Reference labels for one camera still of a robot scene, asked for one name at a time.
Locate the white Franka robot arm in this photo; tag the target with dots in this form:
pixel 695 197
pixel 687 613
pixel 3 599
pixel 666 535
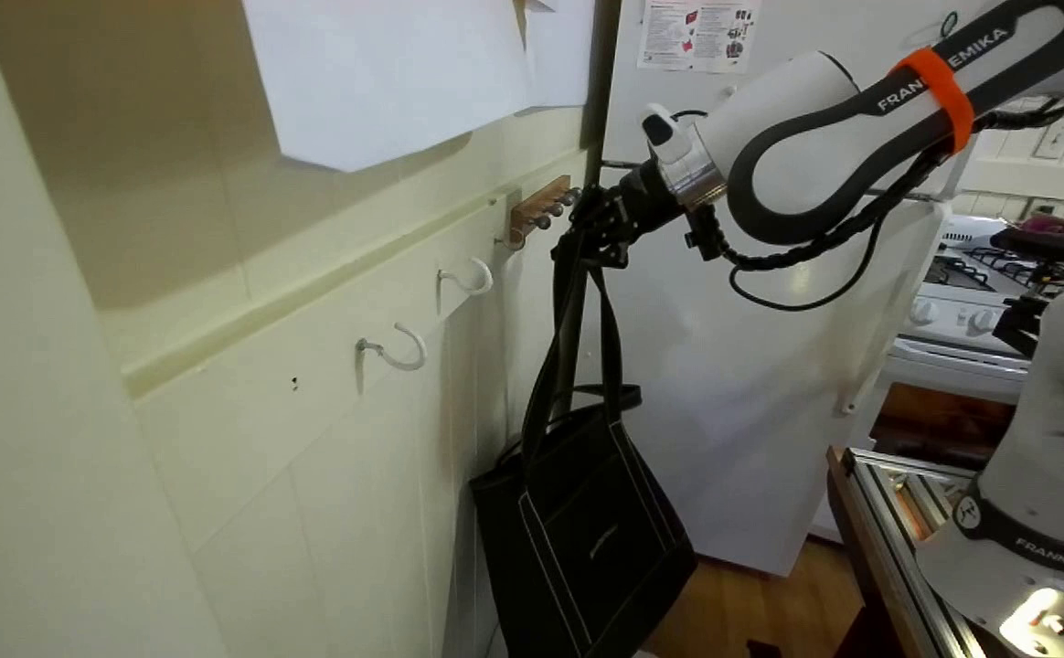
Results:
pixel 773 183

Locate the white refrigerator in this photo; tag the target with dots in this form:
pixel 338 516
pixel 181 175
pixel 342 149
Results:
pixel 750 378

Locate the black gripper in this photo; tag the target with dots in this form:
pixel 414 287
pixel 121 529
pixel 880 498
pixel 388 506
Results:
pixel 615 216

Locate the white stove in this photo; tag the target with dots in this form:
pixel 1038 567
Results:
pixel 975 320

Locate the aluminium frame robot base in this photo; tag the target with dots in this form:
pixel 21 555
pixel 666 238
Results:
pixel 885 506

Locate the white wall hook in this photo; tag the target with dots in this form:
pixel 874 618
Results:
pixel 406 354
pixel 463 282

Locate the white paper sheet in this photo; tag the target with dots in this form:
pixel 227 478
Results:
pixel 362 81

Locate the black tote bag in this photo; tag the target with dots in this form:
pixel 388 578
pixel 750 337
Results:
pixel 578 539

